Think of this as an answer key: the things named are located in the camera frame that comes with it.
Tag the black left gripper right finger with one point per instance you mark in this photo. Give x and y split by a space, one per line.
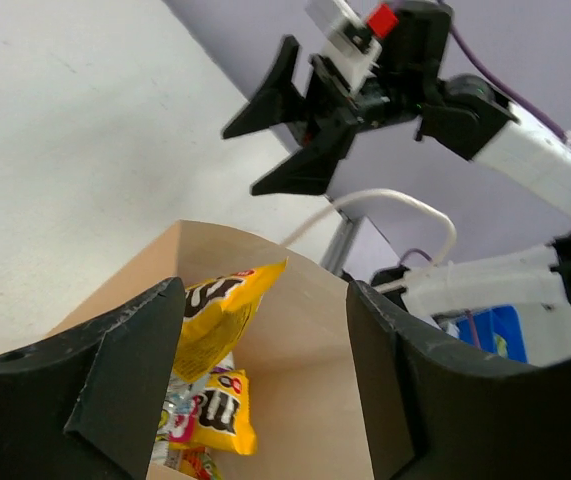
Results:
435 407

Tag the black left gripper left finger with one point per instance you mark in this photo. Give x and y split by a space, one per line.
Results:
85 403

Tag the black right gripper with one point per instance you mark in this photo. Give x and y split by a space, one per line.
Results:
387 97

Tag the yellow M&M's packet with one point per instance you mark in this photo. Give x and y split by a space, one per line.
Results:
219 418

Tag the small yellow snack packet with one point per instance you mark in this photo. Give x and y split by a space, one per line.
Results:
217 313

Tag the small blue silver packet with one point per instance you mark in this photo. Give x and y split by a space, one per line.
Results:
180 409

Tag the orange fruit candy bag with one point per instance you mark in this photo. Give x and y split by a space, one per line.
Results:
194 462

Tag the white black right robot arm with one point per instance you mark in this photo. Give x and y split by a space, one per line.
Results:
483 122

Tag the brown paper bag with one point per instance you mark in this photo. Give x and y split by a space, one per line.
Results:
304 400

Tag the blue box in background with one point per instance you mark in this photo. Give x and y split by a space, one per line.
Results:
497 331

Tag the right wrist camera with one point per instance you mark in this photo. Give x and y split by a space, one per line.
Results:
353 44

